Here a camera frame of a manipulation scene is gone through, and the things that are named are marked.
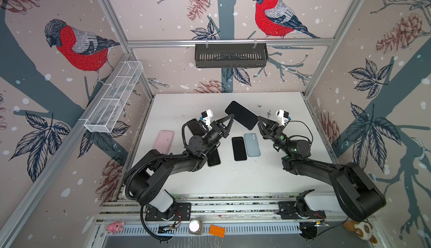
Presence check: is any pink pig toy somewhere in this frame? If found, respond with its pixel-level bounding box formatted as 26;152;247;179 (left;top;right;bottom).
106;221;125;234

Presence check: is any blue phone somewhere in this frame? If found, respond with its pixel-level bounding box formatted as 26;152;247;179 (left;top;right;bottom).
232;136;247;161

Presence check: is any black phone far left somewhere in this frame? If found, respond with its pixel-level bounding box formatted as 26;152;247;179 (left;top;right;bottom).
186;119;207;136

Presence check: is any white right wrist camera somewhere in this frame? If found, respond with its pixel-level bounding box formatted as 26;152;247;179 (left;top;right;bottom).
276;110;291;127

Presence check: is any clear jar white lid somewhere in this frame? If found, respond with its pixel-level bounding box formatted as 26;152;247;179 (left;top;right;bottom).
189;219;203;235

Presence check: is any orange toy brick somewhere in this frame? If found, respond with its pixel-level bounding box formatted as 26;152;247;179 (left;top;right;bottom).
209;225;226;238

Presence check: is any white mesh wall basket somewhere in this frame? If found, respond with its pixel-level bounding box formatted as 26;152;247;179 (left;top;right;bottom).
84;61;143;133

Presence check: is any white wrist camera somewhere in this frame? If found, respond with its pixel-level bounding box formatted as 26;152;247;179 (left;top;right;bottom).
276;110;291;127
200;110;214;130

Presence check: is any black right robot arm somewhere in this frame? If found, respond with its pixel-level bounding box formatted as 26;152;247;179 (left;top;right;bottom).
258;116;387;222

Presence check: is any black wire wall basket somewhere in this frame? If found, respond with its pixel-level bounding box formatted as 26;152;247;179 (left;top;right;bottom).
195;43;268;68

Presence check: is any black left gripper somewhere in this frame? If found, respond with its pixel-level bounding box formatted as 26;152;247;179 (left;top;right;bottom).
201;116;233;157

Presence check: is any pink phone case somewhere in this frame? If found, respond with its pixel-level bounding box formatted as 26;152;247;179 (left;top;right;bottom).
153;130;175;154

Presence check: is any black phone centre table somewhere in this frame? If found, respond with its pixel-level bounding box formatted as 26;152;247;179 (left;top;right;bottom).
207;149;221;167

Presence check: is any large phone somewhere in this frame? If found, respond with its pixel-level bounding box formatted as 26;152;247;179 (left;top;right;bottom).
244;132;260;157

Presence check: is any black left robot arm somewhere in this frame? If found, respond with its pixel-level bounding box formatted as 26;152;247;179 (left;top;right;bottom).
123;114;235;212

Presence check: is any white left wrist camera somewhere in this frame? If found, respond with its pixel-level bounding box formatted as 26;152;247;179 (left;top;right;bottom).
200;110;214;130

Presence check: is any small phone light case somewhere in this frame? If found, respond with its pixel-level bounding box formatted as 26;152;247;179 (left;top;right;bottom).
224;101;258;131

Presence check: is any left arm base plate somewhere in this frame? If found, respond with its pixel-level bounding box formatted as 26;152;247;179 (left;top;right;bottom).
145;202;191;222

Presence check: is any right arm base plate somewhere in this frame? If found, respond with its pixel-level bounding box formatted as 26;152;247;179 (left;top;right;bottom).
276;201;326;220

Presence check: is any brown white plush toy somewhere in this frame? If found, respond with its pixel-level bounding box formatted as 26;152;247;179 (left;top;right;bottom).
342;219;378;244

